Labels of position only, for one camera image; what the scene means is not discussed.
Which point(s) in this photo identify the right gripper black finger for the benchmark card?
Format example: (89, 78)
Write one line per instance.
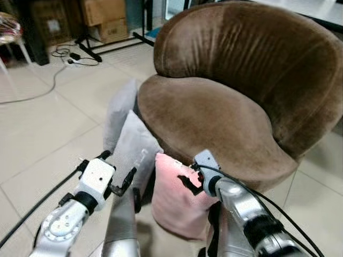
(187, 184)

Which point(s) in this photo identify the pink pillow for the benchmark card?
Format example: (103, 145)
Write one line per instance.
(174, 203)

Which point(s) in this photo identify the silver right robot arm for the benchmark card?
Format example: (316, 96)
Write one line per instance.
(249, 214)

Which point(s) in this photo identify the large grey pillow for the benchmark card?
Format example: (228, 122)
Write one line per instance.
(134, 147)

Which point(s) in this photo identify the small grey pillow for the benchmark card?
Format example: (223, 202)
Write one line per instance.
(120, 110)

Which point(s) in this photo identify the brown velvet round sofa chair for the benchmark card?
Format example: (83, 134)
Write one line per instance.
(225, 101)

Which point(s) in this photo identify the black metal floor stand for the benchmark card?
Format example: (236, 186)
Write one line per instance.
(88, 47)

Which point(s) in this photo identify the silver left robot leg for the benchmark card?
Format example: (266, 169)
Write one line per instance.
(122, 225)

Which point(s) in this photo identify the silver robot leg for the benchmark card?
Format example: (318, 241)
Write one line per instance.
(220, 235)
(122, 225)

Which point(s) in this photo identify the silver right robot leg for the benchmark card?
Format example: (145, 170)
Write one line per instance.
(220, 235)

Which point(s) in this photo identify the black power strip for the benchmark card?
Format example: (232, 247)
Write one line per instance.
(75, 55)

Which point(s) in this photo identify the low brown cardboard box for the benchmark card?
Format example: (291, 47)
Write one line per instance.
(111, 32)

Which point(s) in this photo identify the plain brown cardboard box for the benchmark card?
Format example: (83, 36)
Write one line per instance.
(103, 10)

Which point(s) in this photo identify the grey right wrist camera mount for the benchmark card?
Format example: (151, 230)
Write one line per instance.
(206, 162)

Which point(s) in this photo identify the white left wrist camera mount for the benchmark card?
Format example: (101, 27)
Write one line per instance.
(95, 176)

